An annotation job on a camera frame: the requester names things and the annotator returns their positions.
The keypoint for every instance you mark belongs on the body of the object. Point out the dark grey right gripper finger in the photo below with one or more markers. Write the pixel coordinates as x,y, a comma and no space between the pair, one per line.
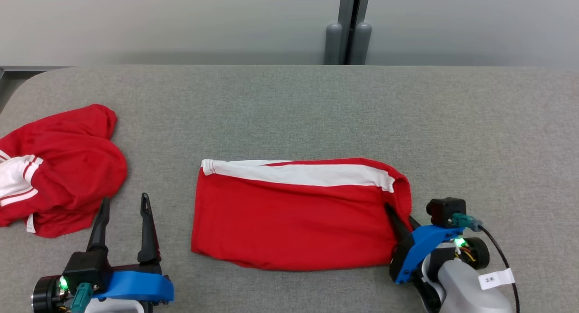
397,227
414,222

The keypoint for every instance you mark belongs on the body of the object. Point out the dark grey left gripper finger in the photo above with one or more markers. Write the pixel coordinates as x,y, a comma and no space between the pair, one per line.
100,231
147,240

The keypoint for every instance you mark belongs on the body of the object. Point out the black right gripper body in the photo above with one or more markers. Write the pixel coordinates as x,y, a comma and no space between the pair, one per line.
400,258

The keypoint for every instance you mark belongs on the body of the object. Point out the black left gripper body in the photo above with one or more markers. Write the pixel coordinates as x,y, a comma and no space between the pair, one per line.
86,267

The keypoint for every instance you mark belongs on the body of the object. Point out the red jersey with black number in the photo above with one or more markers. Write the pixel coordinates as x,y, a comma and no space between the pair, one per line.
77,168

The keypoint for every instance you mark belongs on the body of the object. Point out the red shorts with white stripe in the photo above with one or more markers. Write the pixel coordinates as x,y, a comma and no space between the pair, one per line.
294,222

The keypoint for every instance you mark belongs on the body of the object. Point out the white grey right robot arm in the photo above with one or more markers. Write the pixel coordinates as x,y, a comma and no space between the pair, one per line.
470,295

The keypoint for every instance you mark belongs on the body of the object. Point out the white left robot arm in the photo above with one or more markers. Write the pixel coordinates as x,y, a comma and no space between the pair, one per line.
113,306

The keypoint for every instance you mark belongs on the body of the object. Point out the white paper label tag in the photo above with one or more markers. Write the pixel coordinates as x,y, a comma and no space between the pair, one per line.
495,279

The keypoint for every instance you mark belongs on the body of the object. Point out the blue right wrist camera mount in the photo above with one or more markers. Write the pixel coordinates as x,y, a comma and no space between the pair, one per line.
423,243

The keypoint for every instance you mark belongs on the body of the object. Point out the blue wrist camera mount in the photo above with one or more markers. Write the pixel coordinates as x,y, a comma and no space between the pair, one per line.
423,243
135,286

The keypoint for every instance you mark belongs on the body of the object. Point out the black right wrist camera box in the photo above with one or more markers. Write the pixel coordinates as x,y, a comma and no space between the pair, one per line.
443,211

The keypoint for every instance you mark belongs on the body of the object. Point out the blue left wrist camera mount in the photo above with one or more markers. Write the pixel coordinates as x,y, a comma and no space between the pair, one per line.
135,286

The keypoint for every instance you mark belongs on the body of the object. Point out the grey double partition post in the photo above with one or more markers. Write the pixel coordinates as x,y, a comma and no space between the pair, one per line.
337,37

